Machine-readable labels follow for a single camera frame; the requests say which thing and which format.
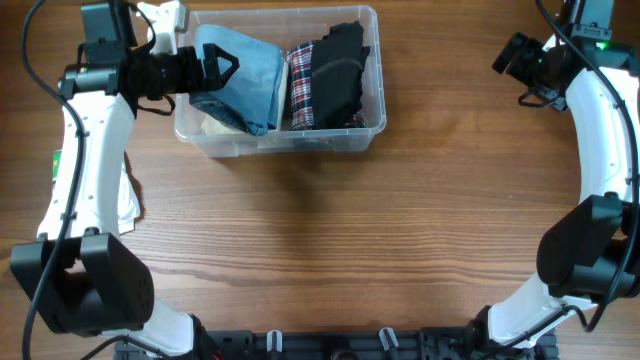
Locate black cloth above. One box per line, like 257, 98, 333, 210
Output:
311, 21, 370, 130

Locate white label on bin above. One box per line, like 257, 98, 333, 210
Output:
257, 133, 294, 151

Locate clear plastic storage bin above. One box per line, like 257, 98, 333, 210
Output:
174, 5, 387, 158

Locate cream cloth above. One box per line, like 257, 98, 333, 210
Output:
199, 59, 291, 136

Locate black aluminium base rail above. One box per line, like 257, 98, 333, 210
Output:
113, 327, 557, 360

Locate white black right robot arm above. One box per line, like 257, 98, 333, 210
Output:
466, 1, 639, 359

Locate white printed t-shirt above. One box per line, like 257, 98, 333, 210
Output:
51, 149, 142, 236

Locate blue denim cloth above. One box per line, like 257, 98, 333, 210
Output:
189, 24, 284, 136

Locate red navy plaid cloth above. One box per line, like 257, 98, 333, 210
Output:
287, 41, 366, 131

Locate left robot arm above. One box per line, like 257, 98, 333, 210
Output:
10, 1, 231, 359

